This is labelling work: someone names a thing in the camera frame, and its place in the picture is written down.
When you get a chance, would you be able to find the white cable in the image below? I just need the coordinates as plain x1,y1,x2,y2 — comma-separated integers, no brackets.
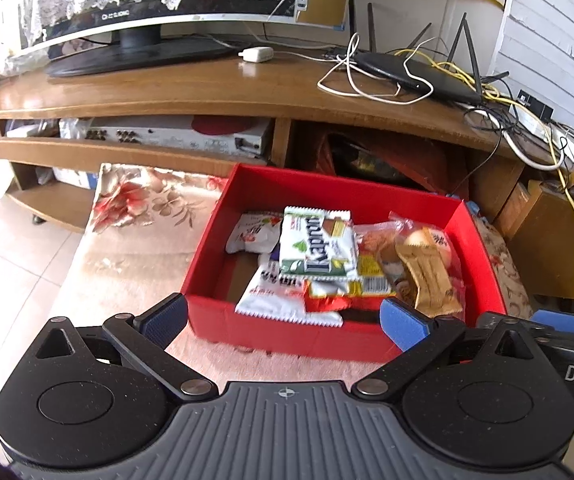
317,32,435,106

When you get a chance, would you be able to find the black power adapter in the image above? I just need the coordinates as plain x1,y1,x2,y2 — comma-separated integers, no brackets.
516,89,554,121

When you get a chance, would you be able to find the white power adapter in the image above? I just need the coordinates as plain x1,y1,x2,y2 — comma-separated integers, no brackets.
238,46,274,63

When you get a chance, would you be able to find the stack of white panels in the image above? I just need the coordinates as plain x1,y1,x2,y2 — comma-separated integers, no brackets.
487,0,574,133

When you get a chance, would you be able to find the floral tablecloth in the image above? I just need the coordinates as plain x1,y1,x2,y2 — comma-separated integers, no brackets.
62,162,532,386

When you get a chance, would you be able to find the red bag under stand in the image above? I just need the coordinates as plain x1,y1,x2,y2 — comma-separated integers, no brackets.
312,130,468,193

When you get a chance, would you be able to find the yellow red snack packet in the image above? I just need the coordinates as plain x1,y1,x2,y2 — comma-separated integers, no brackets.
304,255,396,313

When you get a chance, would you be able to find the small silver snack packet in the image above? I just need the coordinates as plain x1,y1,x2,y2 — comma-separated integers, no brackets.
226,211,285,255

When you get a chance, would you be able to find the wooden television stand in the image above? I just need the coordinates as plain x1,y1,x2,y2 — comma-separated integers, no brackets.
0,42,574,233

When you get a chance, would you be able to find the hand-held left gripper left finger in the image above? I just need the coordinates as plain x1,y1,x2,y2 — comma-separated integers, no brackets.
32,292,220,403

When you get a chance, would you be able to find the clear bag with biscuits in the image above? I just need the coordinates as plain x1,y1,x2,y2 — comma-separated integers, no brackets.
396,240,460,317

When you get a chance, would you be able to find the white noodle snack packet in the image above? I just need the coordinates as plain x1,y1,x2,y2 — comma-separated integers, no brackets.
234,252,344,328

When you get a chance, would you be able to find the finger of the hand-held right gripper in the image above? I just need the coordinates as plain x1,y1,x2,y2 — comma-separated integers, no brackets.
476,311,558,346
531,309,574,336

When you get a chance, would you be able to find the red cardboard box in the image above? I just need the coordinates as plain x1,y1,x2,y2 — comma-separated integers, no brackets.
181,162,508,365

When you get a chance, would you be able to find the silver audio receiver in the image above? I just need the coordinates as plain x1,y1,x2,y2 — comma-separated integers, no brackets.
7,117,272,153

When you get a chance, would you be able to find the white power strip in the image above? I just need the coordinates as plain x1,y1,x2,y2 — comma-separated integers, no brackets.
509,110,574,173

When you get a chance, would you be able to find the orange clear snack packet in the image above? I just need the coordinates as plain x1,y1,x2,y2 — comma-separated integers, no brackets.
356,220,404,282

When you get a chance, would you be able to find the green wafer packet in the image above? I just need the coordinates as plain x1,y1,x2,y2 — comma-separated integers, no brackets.
278,206,360,281

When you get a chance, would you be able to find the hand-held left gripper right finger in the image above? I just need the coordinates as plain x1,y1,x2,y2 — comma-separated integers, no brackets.
349,297,548,402

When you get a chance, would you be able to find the white blue printed box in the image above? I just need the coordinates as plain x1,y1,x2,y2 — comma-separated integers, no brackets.
52,167,100,191

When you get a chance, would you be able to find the black router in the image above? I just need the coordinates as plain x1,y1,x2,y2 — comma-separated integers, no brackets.
354,2,510,106

